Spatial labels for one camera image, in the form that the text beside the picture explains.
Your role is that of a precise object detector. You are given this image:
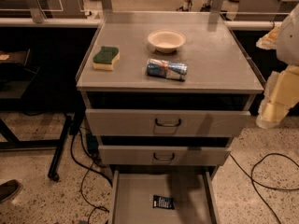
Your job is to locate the black cable floor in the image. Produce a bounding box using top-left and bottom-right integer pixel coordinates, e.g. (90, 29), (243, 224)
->
(229, 152), (299, 224)
(69, 128), (113, 224)

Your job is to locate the bottom grey open drawer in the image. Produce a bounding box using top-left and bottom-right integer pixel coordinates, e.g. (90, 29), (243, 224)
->
(108, 170), (220, 224)

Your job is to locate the black cable left floor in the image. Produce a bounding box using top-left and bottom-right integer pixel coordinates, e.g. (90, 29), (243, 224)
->
(69, 128), (113, 224)

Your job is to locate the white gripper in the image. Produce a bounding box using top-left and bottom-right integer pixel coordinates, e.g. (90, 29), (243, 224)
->
(256, 26), (299, 129)

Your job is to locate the grey metal drawer cabinet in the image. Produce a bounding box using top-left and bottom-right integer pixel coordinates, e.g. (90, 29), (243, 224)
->
(75, 10), (267, 175)

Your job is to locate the middle grey drawer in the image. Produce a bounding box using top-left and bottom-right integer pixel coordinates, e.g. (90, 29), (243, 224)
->
(99, 146), (230, 166)

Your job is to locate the cream paper bowl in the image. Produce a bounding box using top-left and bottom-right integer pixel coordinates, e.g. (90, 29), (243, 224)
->
(148, 29), (186, 53)

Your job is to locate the white horizontal rail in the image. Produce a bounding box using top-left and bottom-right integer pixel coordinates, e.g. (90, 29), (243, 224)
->
(0, 18), (282, 31)

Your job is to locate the blue silver energy drink can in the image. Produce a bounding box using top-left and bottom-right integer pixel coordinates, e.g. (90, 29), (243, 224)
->
(146, 59), (188, 81)

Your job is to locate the black table frame left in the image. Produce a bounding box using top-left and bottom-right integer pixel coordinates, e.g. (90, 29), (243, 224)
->
(0, 49), (73, 183)

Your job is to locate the black cable right floor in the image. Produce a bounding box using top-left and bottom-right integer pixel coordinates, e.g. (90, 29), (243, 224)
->
(229, 152), (299, 224)

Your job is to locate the dark shoe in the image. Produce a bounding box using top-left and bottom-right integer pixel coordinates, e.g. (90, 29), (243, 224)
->
(0, 179), (21, 203)

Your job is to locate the dark blue rxbar wrapper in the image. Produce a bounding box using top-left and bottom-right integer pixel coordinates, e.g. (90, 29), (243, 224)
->
(152, 195), (175, 210)

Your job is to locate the top grey drawer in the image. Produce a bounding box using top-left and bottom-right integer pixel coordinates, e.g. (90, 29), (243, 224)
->
(86, 109), (249, 137)

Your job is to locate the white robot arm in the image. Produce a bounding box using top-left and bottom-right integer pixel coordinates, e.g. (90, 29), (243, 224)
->
(256, 5), (299, 129)

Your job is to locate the green yellow sponge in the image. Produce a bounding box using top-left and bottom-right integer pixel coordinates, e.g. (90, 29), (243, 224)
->
(93, 46), (120, 71)

